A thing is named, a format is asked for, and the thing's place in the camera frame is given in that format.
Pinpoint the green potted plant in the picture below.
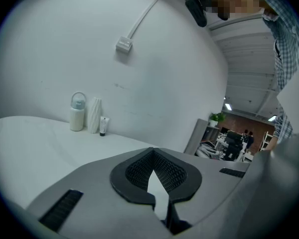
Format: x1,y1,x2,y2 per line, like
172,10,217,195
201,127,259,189
208,112,226,128

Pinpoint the white curved table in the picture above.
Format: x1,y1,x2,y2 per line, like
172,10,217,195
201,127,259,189
0,115,187,209

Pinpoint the white ribbed vase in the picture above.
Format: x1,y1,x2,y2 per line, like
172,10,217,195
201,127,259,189
87,97,102,134

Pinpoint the white tube with black cap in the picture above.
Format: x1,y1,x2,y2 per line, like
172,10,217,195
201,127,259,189
99,117,110,137

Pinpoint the checked shirt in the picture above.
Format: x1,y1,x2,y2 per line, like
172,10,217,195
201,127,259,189
251,0,299,144

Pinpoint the black head-worn camera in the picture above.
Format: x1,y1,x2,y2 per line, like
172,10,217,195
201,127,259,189
184,0,230,28

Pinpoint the white bottle with blue lid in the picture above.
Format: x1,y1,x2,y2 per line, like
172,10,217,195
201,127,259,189
69,91,87,132

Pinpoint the white wall junction box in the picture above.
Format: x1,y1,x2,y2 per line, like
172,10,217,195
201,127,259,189
115,36,133,53

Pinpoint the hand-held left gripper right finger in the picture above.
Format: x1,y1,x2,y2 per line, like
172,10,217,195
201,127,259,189
153,147,252,236

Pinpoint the grey wooden cabinet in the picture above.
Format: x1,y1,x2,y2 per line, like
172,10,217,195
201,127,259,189
183,118,221,156

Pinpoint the white ladder-back frame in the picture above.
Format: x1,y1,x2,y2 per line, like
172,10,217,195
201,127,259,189
260,131,275,152

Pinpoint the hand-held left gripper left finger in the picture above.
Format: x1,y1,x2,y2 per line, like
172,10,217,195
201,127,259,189
27,147,170,239

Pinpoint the white wall cable conduit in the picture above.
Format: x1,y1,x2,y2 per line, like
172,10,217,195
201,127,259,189
127,0,190,39

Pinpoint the black monitor stack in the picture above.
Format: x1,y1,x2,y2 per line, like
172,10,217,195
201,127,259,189
224,130,244,161

